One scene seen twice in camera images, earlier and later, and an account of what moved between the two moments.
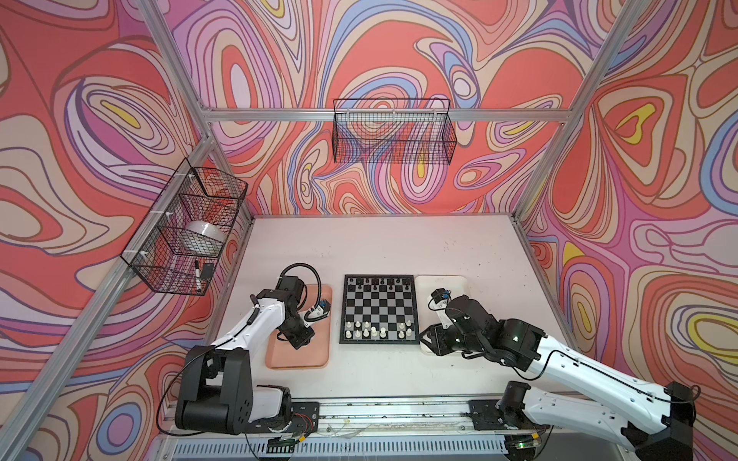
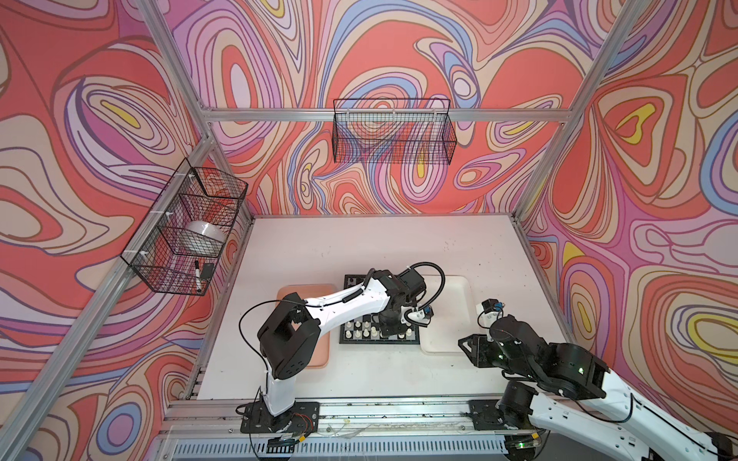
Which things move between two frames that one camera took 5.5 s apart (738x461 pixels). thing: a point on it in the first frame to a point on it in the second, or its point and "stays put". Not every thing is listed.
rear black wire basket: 394,131 stays put
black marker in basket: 197,276 stays put
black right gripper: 436,334 to 479,344
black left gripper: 304,336 to 398,331
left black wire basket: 182,247 stays put
